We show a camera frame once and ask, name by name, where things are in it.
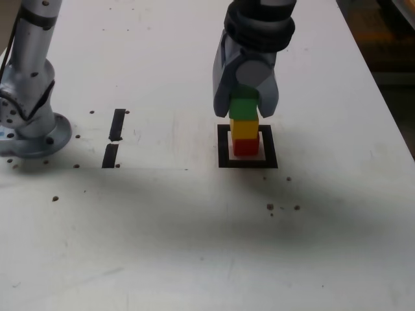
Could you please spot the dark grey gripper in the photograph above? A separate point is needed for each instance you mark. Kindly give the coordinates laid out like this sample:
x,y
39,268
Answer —
x,y
256,55

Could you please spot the green cube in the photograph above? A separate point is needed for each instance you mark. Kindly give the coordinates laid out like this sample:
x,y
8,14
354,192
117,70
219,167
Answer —
x,y
243,108

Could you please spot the yellow cube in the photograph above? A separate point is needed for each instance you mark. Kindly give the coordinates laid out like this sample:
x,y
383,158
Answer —
x,y
244,129

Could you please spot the red cube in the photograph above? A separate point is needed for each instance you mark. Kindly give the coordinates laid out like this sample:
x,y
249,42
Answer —
x,y
245,147

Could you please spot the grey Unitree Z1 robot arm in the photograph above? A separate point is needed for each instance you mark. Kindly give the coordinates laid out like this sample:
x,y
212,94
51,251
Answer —
x,y
29,97

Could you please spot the black tape square outline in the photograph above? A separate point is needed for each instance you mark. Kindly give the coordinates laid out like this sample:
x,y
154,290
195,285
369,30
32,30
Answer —
x,y
248,164

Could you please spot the black tape strip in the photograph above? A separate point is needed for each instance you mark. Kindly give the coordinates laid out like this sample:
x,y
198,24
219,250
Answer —
x,y
116,126

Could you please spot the grey metal bar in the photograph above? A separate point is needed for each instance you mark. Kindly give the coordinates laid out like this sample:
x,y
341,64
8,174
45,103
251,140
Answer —
x,y
395,77

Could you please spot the pale panel with dark frame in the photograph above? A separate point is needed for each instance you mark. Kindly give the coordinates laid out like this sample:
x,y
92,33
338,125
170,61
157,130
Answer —
x,y
405,6

